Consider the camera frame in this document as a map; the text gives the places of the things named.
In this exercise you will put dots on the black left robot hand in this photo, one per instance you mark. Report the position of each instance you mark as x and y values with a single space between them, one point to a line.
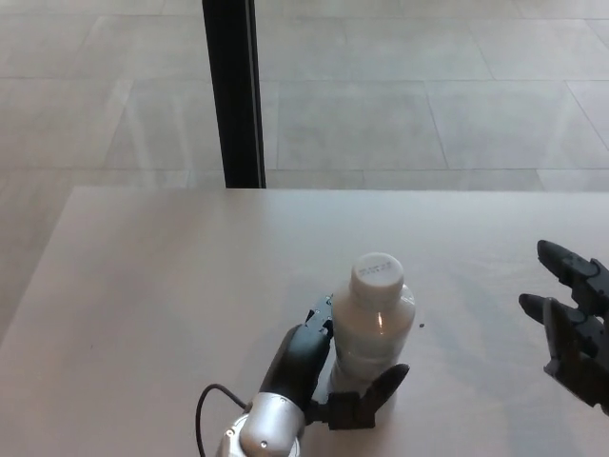
297 357

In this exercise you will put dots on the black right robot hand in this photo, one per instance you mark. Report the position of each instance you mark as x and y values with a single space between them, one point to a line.
578 333

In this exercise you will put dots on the white plastic bottle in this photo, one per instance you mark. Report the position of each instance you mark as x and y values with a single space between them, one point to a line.
376 333

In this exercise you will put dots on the white screw cap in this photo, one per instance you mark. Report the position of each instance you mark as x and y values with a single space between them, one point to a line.
377 278

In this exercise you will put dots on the black window frame post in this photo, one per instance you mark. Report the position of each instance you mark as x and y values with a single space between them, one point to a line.
233 95

